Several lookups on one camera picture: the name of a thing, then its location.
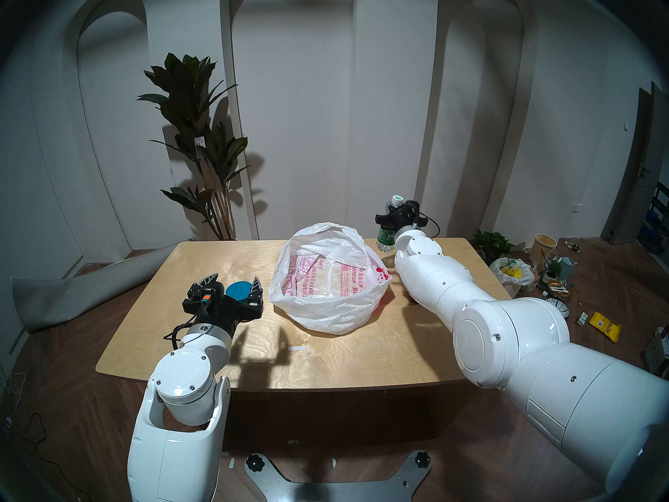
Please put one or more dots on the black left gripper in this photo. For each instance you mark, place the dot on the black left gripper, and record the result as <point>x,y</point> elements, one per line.
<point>219,312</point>

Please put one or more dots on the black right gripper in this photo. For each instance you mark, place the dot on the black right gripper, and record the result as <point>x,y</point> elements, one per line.
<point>406,217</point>

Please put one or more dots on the peanut butter jar blue lid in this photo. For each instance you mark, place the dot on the peanut butter jar blue lid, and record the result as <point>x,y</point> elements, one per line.
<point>238,291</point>

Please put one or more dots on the water bottle green label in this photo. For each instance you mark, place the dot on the water bottle green label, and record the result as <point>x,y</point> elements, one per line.
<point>385,239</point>

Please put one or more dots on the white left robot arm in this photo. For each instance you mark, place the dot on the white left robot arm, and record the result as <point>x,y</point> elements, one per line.
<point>172,454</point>

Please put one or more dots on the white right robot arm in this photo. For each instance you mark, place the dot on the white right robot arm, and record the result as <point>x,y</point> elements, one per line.
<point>522,339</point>

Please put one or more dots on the white plastic bag red print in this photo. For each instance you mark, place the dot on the white plastic bag red print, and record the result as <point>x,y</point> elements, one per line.
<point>329,307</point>

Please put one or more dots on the white bin bag yellow contents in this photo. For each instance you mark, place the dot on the white bin bag yellow contents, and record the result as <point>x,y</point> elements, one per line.
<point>515,276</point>

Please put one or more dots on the small green bushy plant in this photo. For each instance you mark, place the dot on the small green bushy plant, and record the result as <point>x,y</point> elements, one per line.
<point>492,243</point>

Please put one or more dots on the light wooden table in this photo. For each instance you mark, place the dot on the light wooden table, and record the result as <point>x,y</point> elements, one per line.
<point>324,360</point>

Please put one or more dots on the beige flower pot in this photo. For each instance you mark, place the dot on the beige flower pot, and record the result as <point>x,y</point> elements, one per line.
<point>543,247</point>

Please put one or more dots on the grey rolled mat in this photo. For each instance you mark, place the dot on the grey rolled mat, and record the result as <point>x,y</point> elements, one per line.
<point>68,297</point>

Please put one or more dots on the tiny potted green plant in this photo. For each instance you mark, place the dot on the tiny potted green plant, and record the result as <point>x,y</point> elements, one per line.
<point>553,270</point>

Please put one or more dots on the black star knob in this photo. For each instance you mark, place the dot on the black star knob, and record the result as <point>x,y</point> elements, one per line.
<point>422,459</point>
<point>255,462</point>

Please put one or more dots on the lying green glass bottle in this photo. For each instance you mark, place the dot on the lying green glass bottle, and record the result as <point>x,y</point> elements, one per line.
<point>573,247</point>

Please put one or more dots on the teal watering jug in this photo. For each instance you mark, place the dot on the teal watering jug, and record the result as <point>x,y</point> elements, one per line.
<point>568,268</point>

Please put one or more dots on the gold rimmed dish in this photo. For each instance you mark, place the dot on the gold rimmed dish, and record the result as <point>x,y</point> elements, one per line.
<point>560,291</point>

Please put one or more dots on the tall dark leafy plant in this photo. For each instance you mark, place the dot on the tall dark leafy plant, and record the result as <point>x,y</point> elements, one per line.
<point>183,88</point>

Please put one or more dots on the small white green carton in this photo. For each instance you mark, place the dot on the small white green carton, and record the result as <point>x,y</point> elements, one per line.
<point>581,319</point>

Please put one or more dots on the yellow snack packet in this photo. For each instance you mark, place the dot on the yellow snack packet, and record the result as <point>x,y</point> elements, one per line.
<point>605,327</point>

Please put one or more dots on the dark grey door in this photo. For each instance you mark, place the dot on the dark grey door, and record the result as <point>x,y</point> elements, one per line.
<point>640,177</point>

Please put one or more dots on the dark shelf blue crates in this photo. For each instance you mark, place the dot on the dark shelf blue crates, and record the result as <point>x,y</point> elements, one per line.
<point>658,224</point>

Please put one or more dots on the cardboard box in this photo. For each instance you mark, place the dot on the cardboard box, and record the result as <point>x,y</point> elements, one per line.
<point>658,349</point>

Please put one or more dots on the grey metal robot base plate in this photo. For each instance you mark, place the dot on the grey metal robot base plate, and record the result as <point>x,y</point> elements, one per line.
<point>345,491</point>

